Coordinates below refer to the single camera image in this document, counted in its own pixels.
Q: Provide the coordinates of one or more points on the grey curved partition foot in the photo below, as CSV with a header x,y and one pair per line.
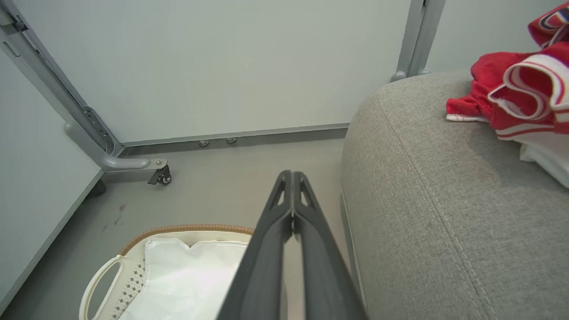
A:
x,y
120,162

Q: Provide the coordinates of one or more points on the grey double partition post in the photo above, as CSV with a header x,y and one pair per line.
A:
x,y
420,35

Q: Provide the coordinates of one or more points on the grey partition bottom rail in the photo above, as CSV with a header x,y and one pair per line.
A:
x,y
235,134

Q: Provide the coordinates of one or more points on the black caster wheel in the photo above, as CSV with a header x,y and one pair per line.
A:
x,y
162,176

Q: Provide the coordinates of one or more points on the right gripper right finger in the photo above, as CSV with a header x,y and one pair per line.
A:
x,y
322,262

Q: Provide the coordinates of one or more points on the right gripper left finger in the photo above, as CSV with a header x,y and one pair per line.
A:
x,y
260,258

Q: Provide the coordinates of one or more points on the cream laundry basket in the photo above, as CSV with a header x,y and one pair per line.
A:
x,y
133,262

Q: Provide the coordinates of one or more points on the white basket liner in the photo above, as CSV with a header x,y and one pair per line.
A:
x,y
186,280

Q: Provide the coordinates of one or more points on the red jersey with number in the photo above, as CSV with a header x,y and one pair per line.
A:
x,y
535,86

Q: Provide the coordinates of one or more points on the grey fabric sofa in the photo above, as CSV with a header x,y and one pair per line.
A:
x,y
444,213

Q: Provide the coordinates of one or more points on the white garment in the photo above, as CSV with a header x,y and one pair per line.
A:
x,y
549,158

